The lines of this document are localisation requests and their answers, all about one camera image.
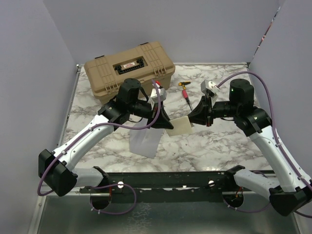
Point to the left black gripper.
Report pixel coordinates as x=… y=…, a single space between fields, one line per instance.
x=162 y=121

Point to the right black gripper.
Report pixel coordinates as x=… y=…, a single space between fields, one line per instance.
x=204 y=112

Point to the cream letter card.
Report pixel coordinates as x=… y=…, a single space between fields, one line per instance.
x=181 y=126

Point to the grey translucent envelope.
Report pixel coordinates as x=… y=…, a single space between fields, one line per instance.
x=145 y=142

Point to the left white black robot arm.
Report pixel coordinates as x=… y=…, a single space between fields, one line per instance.
x=57 y=168

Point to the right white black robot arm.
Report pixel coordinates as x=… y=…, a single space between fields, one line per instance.
x=290 y=189

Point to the tan plastic toolbox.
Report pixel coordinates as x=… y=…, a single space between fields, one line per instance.
x=146 y=62

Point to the red handled screwdriver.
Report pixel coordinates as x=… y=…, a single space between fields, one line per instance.
x=185 y=95

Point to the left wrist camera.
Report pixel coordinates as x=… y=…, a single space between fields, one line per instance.
x=157 y=93

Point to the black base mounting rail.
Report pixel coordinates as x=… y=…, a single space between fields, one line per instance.
x=164 y=187

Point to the aluminium frame rail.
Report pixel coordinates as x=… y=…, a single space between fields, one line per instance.
x=39 y=207

